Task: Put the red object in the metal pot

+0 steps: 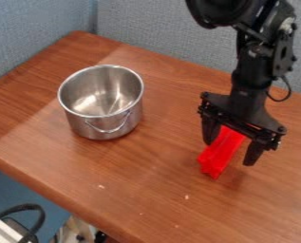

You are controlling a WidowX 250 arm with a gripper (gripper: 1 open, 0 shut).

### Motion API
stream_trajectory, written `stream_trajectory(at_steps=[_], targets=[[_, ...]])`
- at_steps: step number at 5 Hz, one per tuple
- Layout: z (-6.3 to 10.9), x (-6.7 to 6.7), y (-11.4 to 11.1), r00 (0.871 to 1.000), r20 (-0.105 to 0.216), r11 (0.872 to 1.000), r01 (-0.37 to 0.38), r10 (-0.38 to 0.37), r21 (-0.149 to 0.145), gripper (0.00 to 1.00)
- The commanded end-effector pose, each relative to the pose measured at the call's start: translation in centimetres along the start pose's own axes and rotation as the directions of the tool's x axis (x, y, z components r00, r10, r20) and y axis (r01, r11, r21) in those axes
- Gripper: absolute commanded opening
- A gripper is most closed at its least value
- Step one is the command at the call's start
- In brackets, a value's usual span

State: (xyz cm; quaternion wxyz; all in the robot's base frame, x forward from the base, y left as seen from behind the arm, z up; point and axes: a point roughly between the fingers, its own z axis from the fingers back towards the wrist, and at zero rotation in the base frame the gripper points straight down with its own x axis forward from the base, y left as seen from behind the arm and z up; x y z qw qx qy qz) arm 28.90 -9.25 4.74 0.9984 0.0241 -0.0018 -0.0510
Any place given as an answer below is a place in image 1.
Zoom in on wooden table leg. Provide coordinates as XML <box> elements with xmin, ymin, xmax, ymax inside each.
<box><xmin>58</xmin><ymin>215</ymin><xmax>97</xmax><ymax>243</ymax></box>

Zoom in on red cross-shaped block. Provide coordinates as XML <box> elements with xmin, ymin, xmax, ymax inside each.
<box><xmin>197</xmin><ymin>126</ymin><xmax>245</xmax><ymax>179</ymax></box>

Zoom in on white striped object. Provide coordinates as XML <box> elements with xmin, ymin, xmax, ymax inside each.
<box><xmin>0</xmin><ymin>217</ymin><xmax>29</xmax><ymax>243</ymax></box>

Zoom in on black cable loop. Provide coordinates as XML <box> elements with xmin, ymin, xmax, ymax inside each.
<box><xmin>0</xmin><ymin>203</ymin><xmax>46</xmax><ymax>243</ymax></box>

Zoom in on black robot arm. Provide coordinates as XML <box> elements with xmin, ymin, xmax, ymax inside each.
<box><xmin>187</xmin><ymin>0</ymin><xmax>297</xmax><ymax>166</ymax></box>

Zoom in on metal pot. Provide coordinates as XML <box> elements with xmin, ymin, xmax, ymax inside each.
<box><xmin>58</xmin><ymin>65</ymin><xmax>145</xmax><ymax>140</ymax></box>

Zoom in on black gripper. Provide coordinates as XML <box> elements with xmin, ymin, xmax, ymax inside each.
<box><xmin>199</xmin><ymin>85</ymin><xmax>288</xmax><ymax>166</ymax></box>

